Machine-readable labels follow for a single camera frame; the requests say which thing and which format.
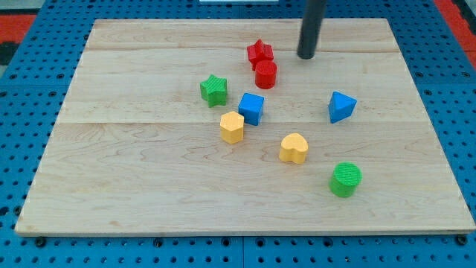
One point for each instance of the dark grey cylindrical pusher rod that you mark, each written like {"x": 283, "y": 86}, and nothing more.
{"x": 313, "y": 16}

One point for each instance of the red star block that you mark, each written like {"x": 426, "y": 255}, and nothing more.
{"x": 258, "y": 52}

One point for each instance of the red circle block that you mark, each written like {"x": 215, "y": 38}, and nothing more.
{"x": 265, "y": 74}

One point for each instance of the green star block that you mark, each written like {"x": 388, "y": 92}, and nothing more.
{"x": 214, "y": 91}

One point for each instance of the green circle block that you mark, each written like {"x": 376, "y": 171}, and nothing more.
{"x": 345, "y": 179}

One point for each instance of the blue triangle block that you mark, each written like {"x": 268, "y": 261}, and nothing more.
{"x": 340, "y": 107}

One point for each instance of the blue cube block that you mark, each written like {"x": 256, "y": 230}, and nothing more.
{"x": 251, "y": 108}

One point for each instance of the yellow heart block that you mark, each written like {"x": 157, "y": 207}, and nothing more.
{"x": 293, "y": 148}

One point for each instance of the yellow hexagon block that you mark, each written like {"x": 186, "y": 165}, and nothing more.
{"x": 232, "y": 127}

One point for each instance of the light wooden board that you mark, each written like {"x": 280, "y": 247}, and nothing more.
{"x": 137, "y": 152}

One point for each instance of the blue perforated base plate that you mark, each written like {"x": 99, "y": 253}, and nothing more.
{"x": 37, "y": 78}

